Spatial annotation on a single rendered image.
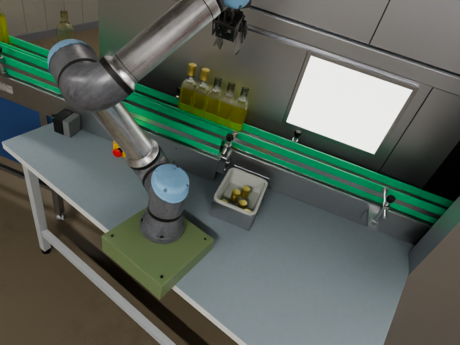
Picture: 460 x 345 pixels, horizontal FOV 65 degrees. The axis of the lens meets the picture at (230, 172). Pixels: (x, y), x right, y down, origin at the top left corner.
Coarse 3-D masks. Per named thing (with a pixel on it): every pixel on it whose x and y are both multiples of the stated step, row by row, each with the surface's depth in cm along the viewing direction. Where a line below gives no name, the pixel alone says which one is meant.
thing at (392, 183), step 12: (12, 36) 170; (24, 48) 171; (36, 48) 168; (156, 96) 162; (168, 96) 160; (252, 132) 156; (264, 132) 154; (276, 144) 156; (288, 144) 154; (300, 144) 152; (312, 156) 154; (324, 156) 152; (348, 168) 151; (360, 168) 149; (372, 180) 151; (384, 180) 149; (396, 180) 148; (408, 192) 149; (420, 192) 147; (444, 204) 146
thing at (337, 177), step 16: (16, 48) 163; (144, 96) 155; (224, 128) 151; (240, 144) 153; (256, 144) 150; (272, 144) 148; (272, 160) 152; (288, 160) 150; (304, 160) 147; (320, 176) 149; (336, 176) 147; (352, 176) 144; (368, 192) 147; (400, 192) 142; (400, 208) 146; (416, 208) 144; (432, 208) 141
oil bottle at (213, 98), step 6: (210, 90) 146; (210, 96) 146; (216, 96) 145; (210, 102) 147; (216, 102) 147; (210, 108) 149; (216, 108) 148; (204, 114) 152; (210, 114) 151; (216, 114) 151
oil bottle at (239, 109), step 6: (234, 102) 145; (240, 102) 144; (246, 102) 145; (234, 108) 145; (240, 108) 145; (246, 108) 146; (234, 114) 147; (240, 114) 146; (234, 120) 149; (240, 120) 148; (228, 126) 152; (234, 126) 150; (240, 126) 150
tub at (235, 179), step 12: (228, 180) 150; (240, 180) 153; (252, 180) 151; (264, 180) 150; (216, 192) 138; (228, 192) 150; (240, 192) 151; (252, 192) 153; (264, 192) 144; (228, 204) 135; (252, 204) 148
